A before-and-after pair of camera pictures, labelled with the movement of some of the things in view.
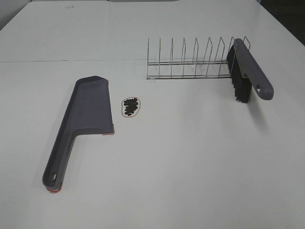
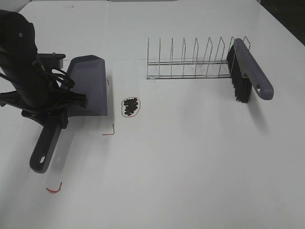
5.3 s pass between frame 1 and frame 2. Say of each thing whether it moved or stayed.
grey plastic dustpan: moved
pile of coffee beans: stayed
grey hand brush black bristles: stayed
